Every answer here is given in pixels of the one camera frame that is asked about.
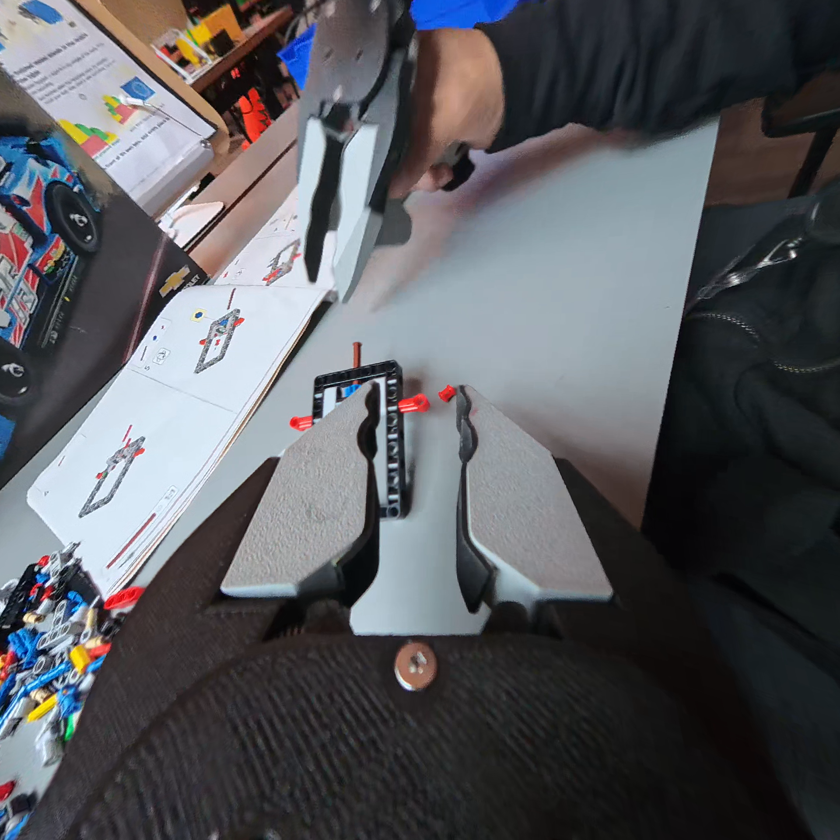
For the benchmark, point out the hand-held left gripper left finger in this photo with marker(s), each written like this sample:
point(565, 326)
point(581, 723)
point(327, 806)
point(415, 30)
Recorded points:
point(308, 499)

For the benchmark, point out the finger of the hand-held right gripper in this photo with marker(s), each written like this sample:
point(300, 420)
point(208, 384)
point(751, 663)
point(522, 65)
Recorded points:
point(361, 197)
point(312, 170)

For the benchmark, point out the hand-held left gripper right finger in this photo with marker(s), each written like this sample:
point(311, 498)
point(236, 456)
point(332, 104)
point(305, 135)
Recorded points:
point(525, 512)

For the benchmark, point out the black lego frame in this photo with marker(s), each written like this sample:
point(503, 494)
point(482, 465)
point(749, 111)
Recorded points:
point(394, 459)

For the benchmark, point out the person's right forearm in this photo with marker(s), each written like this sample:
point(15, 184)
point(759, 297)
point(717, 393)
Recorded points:
point(630, 59)

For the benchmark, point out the red lego pin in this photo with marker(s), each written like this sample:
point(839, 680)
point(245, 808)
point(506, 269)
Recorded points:
point(302, 422)
point(413, 403)

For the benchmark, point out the red lego bush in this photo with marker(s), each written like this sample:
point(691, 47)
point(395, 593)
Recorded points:
point(446, 392)

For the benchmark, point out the lego instruction booklet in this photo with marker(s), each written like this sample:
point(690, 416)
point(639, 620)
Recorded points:
point(177, 407)

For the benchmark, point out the black lego set box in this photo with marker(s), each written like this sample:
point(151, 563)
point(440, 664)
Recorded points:
point(111, 275)

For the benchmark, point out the pile of lego pieces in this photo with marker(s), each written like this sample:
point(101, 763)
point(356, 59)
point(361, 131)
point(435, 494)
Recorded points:
point(46, 656)

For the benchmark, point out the person's right hand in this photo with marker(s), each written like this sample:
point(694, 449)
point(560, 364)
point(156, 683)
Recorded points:
point(453, 85)

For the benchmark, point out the blue bin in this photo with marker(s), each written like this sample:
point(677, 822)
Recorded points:
point(298, 59)

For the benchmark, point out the wooden workbench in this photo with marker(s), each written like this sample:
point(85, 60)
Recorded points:
point(249, 59)

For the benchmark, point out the white flat board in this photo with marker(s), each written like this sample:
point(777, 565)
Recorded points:
point(193, 223)

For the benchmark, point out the printed instruction sheet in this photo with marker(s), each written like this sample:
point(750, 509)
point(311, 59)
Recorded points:
point(85, 72)

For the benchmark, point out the black chair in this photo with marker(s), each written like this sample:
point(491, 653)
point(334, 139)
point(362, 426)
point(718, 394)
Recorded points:
point(807, 124)

